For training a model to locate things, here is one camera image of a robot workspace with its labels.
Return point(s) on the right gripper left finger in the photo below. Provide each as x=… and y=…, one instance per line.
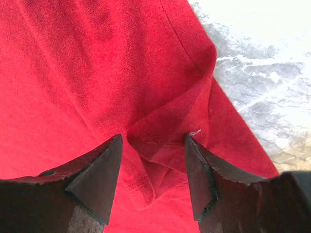
x=76, y=197

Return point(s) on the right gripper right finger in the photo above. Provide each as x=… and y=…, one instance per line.
x=227, y=199

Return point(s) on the red t shirt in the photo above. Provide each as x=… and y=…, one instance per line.
x=74, y=73

